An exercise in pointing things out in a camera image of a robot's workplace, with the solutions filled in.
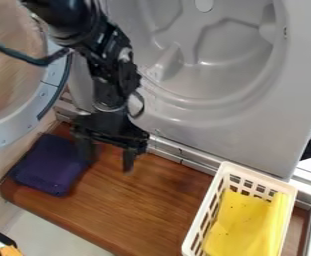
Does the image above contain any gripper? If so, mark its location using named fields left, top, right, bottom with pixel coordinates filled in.
left=68, top=107, right=151, bottom=174

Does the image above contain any purple cloth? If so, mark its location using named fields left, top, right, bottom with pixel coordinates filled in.
left=6, top=133, right=93, bottom=198

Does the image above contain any yellow cloth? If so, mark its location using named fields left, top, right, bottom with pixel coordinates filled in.
left=203, top=189, right=292, bottom=256

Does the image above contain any white basket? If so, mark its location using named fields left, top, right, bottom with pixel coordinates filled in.
left=180, top=161, right=300, bottom=256

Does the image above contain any washing machine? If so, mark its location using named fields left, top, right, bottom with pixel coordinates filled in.
left=0, top=0, right=311, bottom=205

